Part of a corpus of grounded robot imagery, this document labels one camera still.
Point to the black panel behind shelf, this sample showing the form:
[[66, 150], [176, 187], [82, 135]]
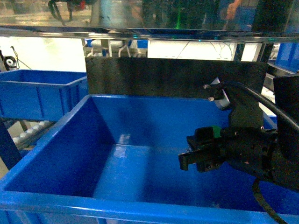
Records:
[[167, 77]]

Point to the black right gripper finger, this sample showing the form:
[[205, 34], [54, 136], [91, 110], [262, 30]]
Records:
[[203, 138], [205, 160]]

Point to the green push button switch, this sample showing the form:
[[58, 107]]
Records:
[[217, 131]]

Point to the stainless steel shelf rail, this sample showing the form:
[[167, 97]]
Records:
[[264, 21]]

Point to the blue bin far left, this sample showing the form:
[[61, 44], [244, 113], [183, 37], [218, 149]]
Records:
[[40, 94]]

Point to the blue bin on left shelf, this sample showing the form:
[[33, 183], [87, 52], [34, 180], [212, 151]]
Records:
[[114, 160]]

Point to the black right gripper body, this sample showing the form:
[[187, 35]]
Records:
[[254, 151]]

